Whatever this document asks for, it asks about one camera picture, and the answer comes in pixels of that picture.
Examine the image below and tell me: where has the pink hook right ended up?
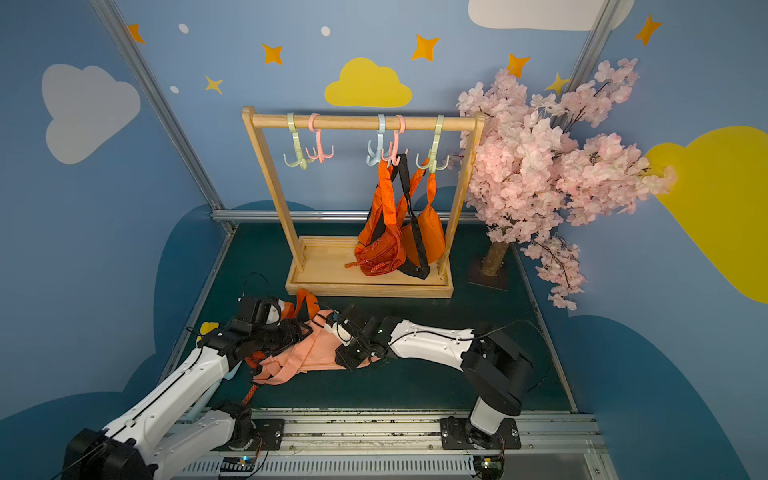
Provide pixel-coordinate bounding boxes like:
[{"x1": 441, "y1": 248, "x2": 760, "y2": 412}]
[{"x1": 382, "y1": 115, "x2": 406, "y2": 166}]

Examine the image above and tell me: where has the pink blossom tree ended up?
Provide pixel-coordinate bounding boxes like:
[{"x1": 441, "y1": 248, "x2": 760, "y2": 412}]
[{"x1": 457, "y1": 58, "x2": 676, "y2": 311}]

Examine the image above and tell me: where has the yellow toy shovel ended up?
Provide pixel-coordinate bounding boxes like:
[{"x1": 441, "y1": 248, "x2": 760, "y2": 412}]
[{"x1": 195, "y1": 322, "x2": 220, "y2": 345}]

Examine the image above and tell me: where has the dark orange waist bag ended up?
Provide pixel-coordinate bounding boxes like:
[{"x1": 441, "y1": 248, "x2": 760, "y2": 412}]
[{"x1": 242, "y1": 290, "x2": 320, "y2": 405}]

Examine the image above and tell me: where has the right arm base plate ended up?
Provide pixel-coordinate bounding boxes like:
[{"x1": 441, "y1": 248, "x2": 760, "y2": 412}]
[{"x1": 439, "y1": 416, "x2": 521, "y2": 450}]

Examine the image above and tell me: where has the pink waist bag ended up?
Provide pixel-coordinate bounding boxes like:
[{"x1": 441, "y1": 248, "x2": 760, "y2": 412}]
[{"x1": 253, "y1": 310, "x2": 352, "y2": 385}]

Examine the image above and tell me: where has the green hook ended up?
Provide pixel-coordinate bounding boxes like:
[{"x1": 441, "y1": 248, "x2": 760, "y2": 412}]
[
  {"x1": 416, "y1": 115, "x2": 450, "y2": 174},
  {"x1": 283, "y1": 113, "x2": 309, "y2": 170}
]

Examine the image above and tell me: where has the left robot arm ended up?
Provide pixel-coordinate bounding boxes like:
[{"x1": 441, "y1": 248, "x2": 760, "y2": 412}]
[{"x1": 57, "y1": 295, "x2": 319, "y2": 479}]

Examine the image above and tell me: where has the wooden hanging rack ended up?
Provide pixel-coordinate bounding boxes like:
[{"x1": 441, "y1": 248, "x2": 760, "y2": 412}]
[{"x1": 242, "y1": 106, "x2": 486, "y2": 298}]

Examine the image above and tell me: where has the pink hook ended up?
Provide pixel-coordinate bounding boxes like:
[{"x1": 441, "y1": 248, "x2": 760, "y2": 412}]
[
  {"x1": 382, "y1": 115, "x2": 406, "y2": 166},
  {"x1": 306, "y1": 113, "x2": 335, "y2": 164}
]

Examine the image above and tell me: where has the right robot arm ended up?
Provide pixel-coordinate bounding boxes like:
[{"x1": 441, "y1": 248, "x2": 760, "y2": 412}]
[{"x1": 324, "y1": 306, "x2": 534, "y2": 449}]

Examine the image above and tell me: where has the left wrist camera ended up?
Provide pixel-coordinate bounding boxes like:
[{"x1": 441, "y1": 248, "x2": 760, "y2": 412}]
[{"x1": 235, "y1": 295, "x2": 284, "y2": 329}]

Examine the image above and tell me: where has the black waist bag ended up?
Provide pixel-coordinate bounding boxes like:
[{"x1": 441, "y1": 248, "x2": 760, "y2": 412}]
[{"x1": 353, "y1": 153, "x2": 444, "y2": 280}]

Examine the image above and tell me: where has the pink hook left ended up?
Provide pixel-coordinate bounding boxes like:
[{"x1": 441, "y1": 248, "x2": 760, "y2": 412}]
[{"x1": 306, "y1": 113, "x2": 335, "y2": 164}]

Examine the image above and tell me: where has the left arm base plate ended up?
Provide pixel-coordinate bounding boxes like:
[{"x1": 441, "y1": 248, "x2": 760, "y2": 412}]
[{"x1": 226, "y1": 419, "x2": 285, "y2": 451}]

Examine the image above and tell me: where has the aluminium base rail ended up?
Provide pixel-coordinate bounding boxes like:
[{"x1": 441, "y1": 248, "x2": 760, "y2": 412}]
[{"x1": 168, "y1": 408, "x2": 617, "y2": 479}]

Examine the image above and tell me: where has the aluminium corner post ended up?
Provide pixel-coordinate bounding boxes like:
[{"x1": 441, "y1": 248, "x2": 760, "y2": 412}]
[
  {"x1": 90, "y1": 0, "x2": 224, "y2": 211},
  {"x1": 565, "y1": 0, "x2": 621, "y2": 92}
]

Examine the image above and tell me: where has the horizontal aluminium rail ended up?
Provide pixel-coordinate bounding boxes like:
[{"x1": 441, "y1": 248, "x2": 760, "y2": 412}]
[{"x1": 211, "y1": 208, "x2": 481, "y2": 224}]

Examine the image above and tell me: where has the left aluminium corner post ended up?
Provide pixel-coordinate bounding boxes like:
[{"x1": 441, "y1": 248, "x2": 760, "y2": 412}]
[{"x1": 90, "y1": 0, "x2": 224, "y2": 211}]

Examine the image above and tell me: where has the green hook right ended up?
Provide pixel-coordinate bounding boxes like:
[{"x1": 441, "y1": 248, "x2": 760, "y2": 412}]
[{"x1": 416, "y1": 115, "x2": 450, "y2": 174}]

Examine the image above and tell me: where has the green hook left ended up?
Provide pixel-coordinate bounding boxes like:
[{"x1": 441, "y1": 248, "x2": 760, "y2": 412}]
[{"x1": 283, "y1": 113, "x2": 309, "y2": 170}]

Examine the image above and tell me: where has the right aluminium corner post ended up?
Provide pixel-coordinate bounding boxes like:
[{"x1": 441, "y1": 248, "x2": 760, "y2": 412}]
[{"x1": 565, "y1": 0, "x2": 621, "y2": 92}]

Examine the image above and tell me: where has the red orange waist bag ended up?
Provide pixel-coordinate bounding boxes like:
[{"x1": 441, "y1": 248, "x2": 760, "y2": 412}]
[{"x1": 345, "y1": 162, "x2": 406, "y2": 277}]

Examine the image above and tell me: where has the blue hook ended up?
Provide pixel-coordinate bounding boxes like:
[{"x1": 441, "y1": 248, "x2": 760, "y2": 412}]
[{"x1": 366, "y1": 114, "x2": 386, "y2": 166}]

